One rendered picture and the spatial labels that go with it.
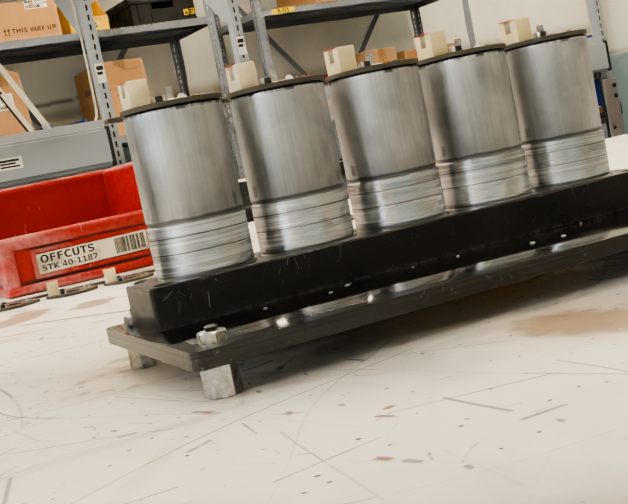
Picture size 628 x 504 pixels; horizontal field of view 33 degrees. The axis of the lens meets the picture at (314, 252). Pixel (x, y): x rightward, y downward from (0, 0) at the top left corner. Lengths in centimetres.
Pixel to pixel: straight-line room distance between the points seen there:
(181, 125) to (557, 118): 11
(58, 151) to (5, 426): 245
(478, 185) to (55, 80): 468
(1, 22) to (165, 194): 416
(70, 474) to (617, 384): 9
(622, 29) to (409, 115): 639
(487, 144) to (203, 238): 8
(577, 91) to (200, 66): 491
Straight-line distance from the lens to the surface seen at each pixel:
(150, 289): 24
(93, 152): 270
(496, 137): 29
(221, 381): 21
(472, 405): 17
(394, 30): 578
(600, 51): 366
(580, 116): 30
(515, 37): 30
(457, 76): 28
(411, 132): 27
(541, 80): 30
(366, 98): 27
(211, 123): 25
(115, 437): 20
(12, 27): 441
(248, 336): 21
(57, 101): 493
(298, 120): 26
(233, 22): 294
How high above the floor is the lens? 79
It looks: 5 degrees down
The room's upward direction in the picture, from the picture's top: 12 degrees counter-clockwise
